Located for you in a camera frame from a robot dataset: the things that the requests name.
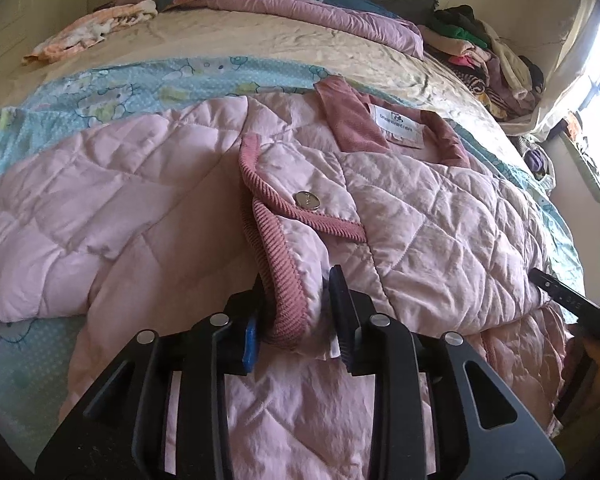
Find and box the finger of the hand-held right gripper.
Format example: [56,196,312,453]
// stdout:
[530,267,600,351]

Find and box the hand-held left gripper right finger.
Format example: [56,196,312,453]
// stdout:
[327,265,566,480]

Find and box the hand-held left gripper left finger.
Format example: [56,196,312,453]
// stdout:
[35,280,264,480]

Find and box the pink quilted jacket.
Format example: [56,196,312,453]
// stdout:
[0,75,571,480]

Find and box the pile of mixed clothes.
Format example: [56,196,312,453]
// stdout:
[420,4,546,121]

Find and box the bag with purple item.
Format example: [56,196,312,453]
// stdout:
[520,135,556,181]

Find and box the white curtain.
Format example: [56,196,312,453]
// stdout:
[535,0,600,136]

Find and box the bed with beige sheet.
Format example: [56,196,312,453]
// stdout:
[0,7,531,171]

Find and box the light blue cartoon printed sheet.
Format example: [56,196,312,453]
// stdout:
[0,57,586,461]

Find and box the pink and floral quilt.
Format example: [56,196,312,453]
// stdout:
[155,0,426,58]

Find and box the orange and white garment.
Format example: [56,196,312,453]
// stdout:
[22,0,158,66]

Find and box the white wardrobe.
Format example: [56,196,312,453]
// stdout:
[0,0,96,106]

